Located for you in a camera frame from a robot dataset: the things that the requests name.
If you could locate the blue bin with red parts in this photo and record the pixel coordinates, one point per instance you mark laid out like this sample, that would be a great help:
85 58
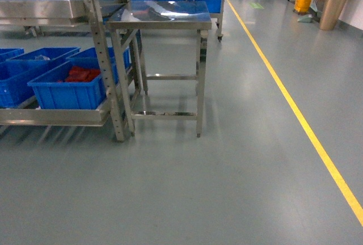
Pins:
51 94

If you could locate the red parts in bin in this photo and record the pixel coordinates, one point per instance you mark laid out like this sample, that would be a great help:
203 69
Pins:
81 74

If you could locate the steel shelf rack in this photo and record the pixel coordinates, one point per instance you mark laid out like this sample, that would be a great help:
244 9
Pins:
69 13

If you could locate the yellow mop bucket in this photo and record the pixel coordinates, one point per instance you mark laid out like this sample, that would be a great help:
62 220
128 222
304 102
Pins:
301 6

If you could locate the blue plastic bin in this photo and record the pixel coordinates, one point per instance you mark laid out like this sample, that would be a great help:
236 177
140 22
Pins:
16 72

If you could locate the tan plant pot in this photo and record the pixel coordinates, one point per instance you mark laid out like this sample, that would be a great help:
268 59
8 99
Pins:
331 12

